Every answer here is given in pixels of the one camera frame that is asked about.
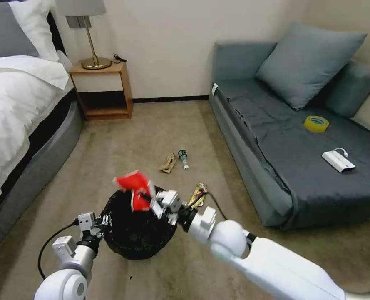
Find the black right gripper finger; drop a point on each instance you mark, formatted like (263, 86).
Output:
(158, 196)
(158, 211)

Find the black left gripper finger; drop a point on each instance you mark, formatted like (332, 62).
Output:
(97, 232)
(105, 220)

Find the red snack wrapper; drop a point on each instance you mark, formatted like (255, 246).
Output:
(134, 187)

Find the black mesh trash bin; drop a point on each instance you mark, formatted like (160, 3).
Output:
(135, 234)

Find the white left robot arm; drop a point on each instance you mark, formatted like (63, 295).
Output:
(66, 281)

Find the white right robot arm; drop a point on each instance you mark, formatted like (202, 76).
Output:
(266, 262)

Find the gold snack wrapper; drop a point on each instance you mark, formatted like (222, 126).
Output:
(198, 196)

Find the brown crumpled paper carton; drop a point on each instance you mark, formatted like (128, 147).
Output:
(168, 163)

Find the clear bottle with green label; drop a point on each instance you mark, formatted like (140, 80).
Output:
(183, 157)

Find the dark baseboard strip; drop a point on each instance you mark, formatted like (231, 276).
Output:
(172, 99)

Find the wooden nightstand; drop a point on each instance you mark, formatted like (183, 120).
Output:
(110, 93)

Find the white sofa tag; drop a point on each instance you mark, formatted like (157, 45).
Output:
(215, 90)

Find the dark grey sofa cover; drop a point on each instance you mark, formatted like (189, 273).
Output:
(300, 162)

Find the white duvet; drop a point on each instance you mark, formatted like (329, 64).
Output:
(13, 103)

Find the grey sofa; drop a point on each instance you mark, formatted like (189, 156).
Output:
(234, 59)

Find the brass lamp with pale shade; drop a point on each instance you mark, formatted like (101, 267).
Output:
(92, 53)

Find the yellow tape roll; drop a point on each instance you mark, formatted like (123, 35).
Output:
(309, 124)

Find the small white bed pillow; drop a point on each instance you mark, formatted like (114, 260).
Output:
(64, 61)

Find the white power bank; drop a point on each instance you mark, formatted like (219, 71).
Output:
(338, 162)

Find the black headboard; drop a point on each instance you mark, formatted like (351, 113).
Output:
(55, 32)

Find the large grey square cushion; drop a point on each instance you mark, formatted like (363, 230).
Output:
(306, 62)

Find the large white bed pillow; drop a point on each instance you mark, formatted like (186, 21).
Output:
(35, 28)

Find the grey bed pillow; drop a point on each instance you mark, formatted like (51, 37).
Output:
(7, 34)

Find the grey bolster cushion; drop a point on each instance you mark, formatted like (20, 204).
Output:
(350, 90)

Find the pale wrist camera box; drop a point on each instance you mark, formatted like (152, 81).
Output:
(86, 220)
(172, 200)

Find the grey upholstered bed frame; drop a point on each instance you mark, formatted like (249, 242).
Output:
(44, 156)

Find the grey wall switch panel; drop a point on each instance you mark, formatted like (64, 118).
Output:
(78, 22)

